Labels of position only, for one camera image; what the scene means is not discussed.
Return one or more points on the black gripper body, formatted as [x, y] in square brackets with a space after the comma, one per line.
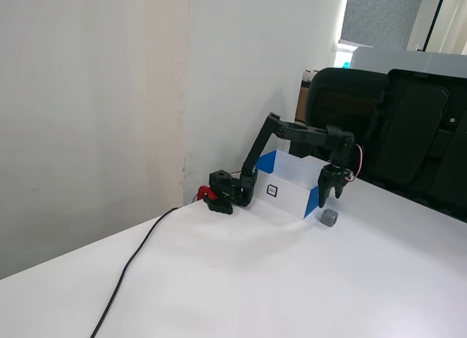
[333, 176]

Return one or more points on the small teal object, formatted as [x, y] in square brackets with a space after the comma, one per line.
[345, 64]

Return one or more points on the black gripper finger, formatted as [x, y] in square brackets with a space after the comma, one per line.
[339, 190]
[324, 186]

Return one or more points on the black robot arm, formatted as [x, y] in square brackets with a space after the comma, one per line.
[303, 133]

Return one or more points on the gray block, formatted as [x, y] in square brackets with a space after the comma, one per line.
[329, 218]

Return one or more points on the red black table clamp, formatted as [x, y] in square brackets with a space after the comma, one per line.
[205, 192]

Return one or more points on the gray window blind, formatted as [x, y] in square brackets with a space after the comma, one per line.
[379, 13]

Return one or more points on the black mesh office chair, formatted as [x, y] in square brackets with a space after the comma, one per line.
[339, 100]

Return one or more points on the blue white cardboard box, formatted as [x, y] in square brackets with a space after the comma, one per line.
[288, 195]

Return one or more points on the brown cardboard box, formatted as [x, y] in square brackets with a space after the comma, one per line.
[302, 100]

